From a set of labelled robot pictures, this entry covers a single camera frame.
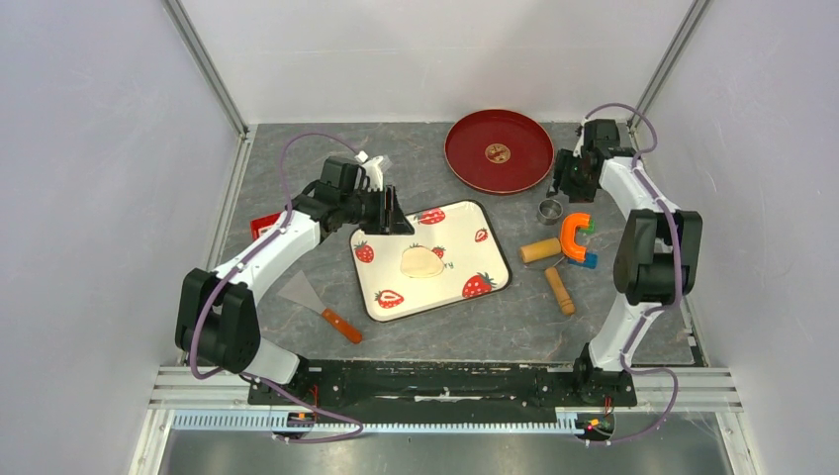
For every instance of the white dough piece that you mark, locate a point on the white dough piece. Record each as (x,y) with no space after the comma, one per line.
(420,262)

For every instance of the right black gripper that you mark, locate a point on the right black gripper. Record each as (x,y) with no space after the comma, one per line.
(566,159)

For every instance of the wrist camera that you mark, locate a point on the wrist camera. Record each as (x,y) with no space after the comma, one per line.
(342,176)
(596,133)

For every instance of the metal scraper orange handle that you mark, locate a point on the metal scraper orange handle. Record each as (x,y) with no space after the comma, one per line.
(300,291)

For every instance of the wooden dough roller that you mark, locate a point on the wooden dough roller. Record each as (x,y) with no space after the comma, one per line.
(550,249)

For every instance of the blue toy brick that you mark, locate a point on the blue toy brick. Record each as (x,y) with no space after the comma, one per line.
(590,261)

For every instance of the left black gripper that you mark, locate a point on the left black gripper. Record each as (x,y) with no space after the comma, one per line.
(392,220)

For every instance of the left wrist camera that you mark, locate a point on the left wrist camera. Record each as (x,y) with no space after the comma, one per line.
(342,176)

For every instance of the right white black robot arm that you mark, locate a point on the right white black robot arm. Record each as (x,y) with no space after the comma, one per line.
(655,264)

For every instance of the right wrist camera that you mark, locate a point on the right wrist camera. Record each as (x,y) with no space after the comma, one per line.
(596,133)

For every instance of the round red plate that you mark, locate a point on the round red plate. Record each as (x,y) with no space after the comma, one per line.
(499,152)

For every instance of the aluminium frame rail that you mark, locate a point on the aluminium frame rail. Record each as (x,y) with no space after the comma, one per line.
(227,400)

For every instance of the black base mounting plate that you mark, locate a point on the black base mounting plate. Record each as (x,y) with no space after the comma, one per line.
(446,392)

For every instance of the red toy brick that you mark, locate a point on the red toy brick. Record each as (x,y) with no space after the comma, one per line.
(259,226)

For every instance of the orange curved toy track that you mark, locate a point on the orange curved toy track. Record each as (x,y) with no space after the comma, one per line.
(571,225)

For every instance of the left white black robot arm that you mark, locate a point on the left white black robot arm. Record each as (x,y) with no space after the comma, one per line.
(217,324)

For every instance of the white strawberry tray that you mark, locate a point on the white strawberry tray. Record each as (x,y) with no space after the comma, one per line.
(453,256)

